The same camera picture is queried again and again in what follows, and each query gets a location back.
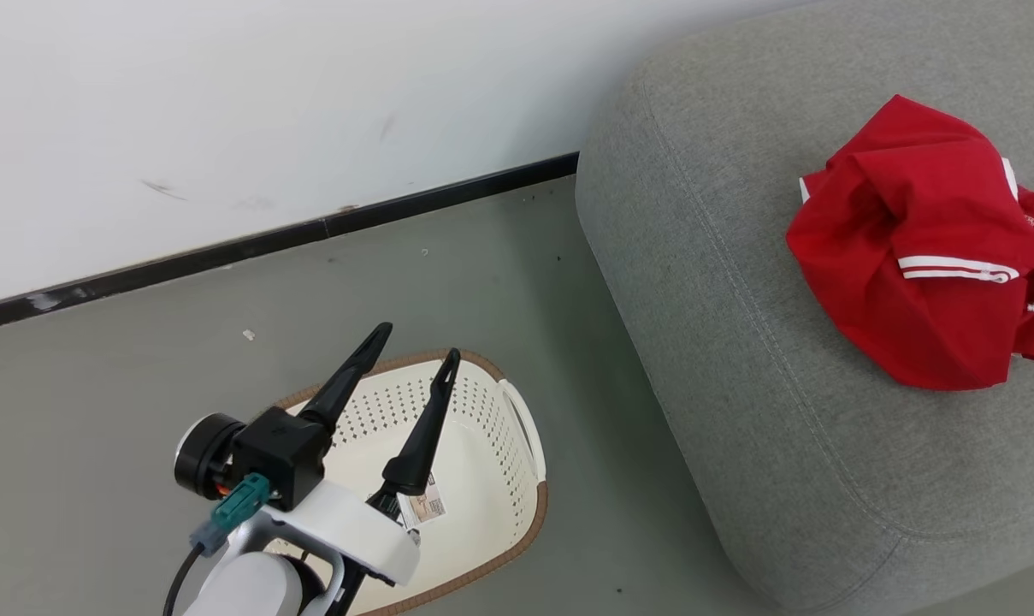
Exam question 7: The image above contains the teal cable connector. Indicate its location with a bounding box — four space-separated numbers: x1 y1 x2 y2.
190 472 272 558

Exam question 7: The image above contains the thin black cable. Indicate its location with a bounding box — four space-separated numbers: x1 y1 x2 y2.
163 544 206 616

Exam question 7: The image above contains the red and white garment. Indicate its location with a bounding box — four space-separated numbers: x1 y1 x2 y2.
785 94 1034 392

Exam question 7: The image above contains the dark grey baseboard strip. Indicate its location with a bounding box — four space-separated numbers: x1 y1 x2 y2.
0 151 580 335

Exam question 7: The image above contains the paper label sticker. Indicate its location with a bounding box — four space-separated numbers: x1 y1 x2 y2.
399 473 446 529

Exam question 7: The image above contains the grey fabric ottoman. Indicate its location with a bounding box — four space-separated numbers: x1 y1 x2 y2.
575 0 1034 613

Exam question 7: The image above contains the white perforated laundry basket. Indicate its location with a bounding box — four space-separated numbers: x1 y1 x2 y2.
260 347 549 616

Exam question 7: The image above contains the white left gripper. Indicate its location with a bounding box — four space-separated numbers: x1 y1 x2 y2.
260 323 463 588

